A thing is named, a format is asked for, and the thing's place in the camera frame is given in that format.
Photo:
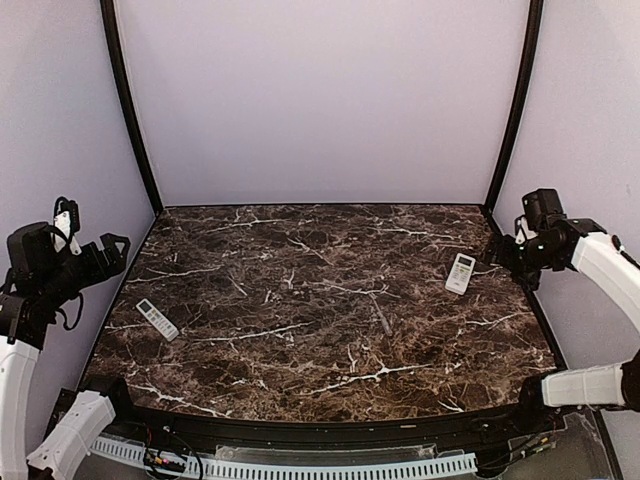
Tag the white remote on left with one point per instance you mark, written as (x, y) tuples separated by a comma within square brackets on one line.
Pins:
[(158, 320)]

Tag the white slotted cable duct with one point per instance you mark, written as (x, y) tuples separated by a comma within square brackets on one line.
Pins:
[(227, 462)]

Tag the left black frame post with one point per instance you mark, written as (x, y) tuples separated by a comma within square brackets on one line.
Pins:
[(126, 101)]

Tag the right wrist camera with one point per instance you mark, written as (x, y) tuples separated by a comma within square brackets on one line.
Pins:
[(522, 231)]

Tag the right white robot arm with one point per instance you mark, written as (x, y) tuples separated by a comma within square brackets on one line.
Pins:
[(546, 238)]

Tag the white remote green buttons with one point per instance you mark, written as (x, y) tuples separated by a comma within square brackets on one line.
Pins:
[(460, 274)]

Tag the black frame post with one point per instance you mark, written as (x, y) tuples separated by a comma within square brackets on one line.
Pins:
[(126, 101), (526, 64)]

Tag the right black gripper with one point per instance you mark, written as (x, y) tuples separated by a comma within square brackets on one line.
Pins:
[(530, 279)]

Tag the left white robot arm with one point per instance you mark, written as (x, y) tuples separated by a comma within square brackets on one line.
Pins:
[(44, 274)]

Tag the right black frame post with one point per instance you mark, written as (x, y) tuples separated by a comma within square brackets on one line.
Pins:
[(526, 64)]

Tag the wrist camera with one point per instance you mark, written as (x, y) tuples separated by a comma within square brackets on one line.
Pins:
[(522, 231), (66, 221)]

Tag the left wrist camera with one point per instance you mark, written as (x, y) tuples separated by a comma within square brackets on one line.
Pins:
[(66, 221)]

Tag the black front table rail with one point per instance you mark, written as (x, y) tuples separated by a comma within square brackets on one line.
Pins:
[(483, 429)]

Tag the clear pen screwdriver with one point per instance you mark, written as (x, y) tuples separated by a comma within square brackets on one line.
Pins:
[(383, 319)]

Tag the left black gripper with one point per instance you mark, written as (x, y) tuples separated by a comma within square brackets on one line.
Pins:
[(116, 263)]

